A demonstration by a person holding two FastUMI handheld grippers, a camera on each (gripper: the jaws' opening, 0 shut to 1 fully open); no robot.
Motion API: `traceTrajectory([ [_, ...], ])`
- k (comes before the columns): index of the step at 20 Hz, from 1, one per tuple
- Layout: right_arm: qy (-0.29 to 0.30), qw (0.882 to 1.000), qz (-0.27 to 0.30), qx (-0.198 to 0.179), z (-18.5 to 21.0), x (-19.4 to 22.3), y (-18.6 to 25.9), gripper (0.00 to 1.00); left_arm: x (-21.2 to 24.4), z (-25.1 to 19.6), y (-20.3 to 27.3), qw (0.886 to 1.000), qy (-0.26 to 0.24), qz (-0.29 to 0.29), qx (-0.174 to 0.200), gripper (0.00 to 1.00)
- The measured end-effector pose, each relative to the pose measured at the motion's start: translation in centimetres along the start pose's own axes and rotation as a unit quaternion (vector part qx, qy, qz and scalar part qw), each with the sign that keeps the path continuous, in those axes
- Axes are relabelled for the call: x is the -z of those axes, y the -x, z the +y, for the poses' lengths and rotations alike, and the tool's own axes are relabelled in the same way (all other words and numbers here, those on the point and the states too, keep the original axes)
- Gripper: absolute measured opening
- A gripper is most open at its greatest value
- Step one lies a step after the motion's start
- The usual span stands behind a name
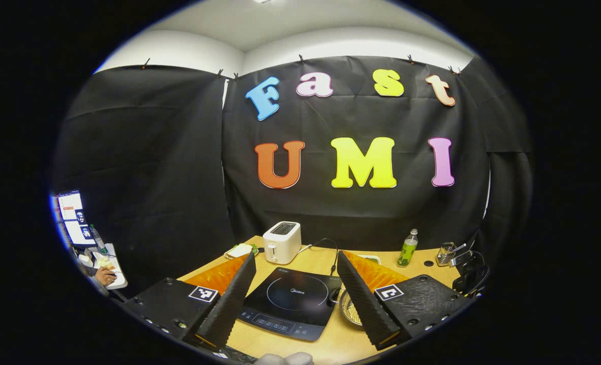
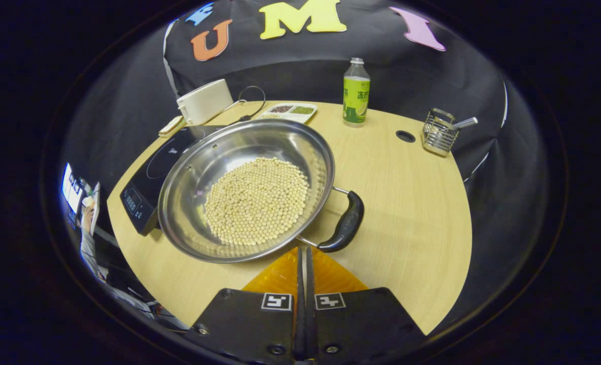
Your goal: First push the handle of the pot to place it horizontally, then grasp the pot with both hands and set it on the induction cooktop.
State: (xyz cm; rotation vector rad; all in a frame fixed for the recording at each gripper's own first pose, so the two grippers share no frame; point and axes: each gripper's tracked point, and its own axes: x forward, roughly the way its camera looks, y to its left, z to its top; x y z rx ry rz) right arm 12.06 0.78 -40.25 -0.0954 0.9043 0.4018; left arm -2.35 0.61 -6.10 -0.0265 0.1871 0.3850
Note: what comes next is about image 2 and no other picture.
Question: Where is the pile of soybeans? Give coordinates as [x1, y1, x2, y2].
[203, 156, 311, 247]

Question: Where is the toy sandwich on tray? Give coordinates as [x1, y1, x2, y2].
[159, 116, 187, 137]

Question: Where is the stainless steel pot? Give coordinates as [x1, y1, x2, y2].
[157, 118, 365, 264]

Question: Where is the black induction cooktop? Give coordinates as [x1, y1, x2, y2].
[120, 125, 228, 237]

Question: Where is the green label drink bottle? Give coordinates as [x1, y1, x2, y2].
[343, 57, 371, 127]

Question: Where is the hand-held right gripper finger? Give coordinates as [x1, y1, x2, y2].
[189, 247, 305, 361]
[305, 247, 427, 361]

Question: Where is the black power cable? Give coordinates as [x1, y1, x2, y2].
[237, 85, 267, 123]

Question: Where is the white divided bean dish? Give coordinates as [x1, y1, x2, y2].
[256, 103, 318, 124]

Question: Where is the metal spoon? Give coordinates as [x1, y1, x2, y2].
[440, 117, 478, 133]

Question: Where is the lit computer screen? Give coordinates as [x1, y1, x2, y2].
[61, 162, 101, 236]

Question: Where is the wire mesh utensil holder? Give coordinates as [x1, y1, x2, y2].
[422, 107, 460, 157]

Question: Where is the white toaster cable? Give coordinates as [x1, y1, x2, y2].
[214, 99, 245, 122]

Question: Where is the white toaster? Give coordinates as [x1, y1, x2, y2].
[176, 79, 235, 126]

